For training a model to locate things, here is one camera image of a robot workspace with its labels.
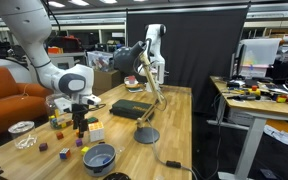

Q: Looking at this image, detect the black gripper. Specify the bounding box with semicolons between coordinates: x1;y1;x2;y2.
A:
72;104;89;138

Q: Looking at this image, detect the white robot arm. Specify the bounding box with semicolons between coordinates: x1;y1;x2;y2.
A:
0;0;101;138

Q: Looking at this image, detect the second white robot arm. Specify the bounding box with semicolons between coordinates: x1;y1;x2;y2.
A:
144;24;166;89

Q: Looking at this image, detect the large white Rubik's cube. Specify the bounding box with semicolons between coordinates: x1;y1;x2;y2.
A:
88;121;106;143

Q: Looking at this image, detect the black green Rubik's cube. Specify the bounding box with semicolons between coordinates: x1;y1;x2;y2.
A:
87;117;98;124

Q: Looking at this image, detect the red block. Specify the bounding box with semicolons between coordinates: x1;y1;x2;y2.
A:
56;132;64;140

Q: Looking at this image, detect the yellow block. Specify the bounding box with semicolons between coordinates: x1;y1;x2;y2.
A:
81;146;89;155

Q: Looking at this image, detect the small Rubik's cube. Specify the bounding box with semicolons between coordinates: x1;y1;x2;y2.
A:
59;148;71;159

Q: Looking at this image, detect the dark purple block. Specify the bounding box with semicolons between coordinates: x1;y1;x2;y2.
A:
39;143;48;151

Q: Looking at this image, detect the blue block in bowl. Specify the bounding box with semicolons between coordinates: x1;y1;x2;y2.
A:
103;157;110;164

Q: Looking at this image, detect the clear jar of blocks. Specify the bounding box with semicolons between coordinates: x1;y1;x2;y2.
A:
45;94;73;129

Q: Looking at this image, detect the grey bowl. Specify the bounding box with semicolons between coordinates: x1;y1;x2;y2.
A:
83;143;116;177

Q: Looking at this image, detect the dark green case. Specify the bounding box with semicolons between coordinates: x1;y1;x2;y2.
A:
109;99;150;120

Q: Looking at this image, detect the grey lamp base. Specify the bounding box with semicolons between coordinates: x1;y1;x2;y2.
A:
134;127;160;144

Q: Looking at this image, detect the orange sofa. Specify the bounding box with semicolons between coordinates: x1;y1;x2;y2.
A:
0;67;52;133

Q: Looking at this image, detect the wooden desk lamp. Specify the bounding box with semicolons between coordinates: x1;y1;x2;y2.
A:
113;38;168;145

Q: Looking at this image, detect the black curtain screen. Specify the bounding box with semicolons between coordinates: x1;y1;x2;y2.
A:
126;5;249;113

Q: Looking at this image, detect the side desk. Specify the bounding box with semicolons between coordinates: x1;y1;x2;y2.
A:
207;76;288;180

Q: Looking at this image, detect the computer monitor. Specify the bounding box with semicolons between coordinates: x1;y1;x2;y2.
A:
231;38;281;79

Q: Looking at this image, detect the black lamp cable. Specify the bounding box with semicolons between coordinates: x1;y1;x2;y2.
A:
145;118;198;180

